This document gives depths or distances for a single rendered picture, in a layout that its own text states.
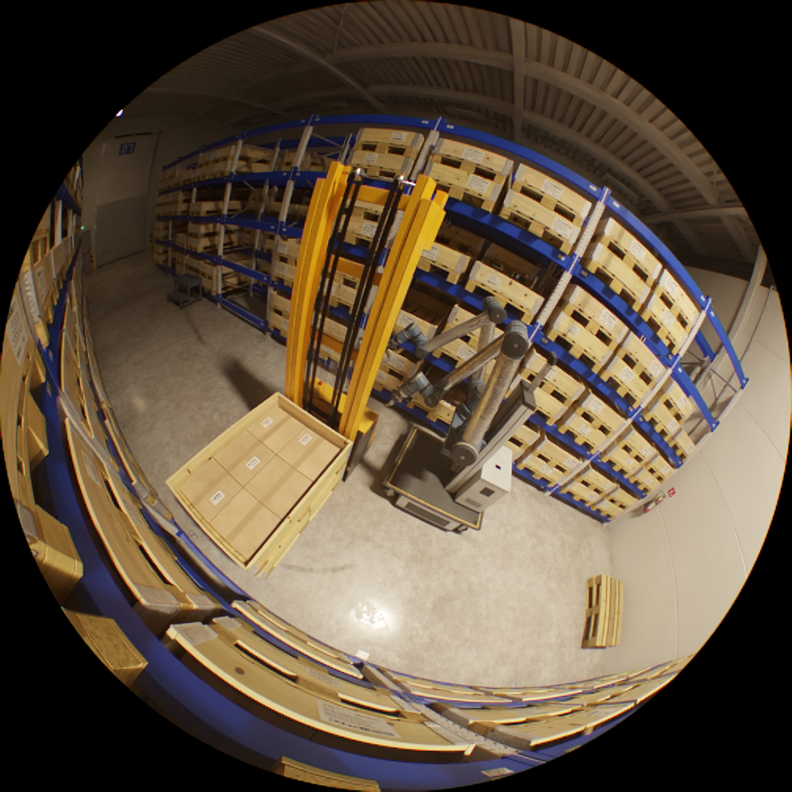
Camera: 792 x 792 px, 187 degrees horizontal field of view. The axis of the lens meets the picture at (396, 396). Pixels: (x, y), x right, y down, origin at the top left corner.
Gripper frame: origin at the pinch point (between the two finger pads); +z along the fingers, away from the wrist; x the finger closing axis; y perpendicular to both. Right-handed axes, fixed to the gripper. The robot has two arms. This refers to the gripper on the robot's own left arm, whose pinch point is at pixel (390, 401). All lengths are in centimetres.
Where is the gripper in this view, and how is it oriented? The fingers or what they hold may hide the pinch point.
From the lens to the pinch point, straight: 194.4
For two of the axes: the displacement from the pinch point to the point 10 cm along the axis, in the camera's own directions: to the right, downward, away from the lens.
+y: -6.7, -7.2, -1.7
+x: -3.9, 5.4, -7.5
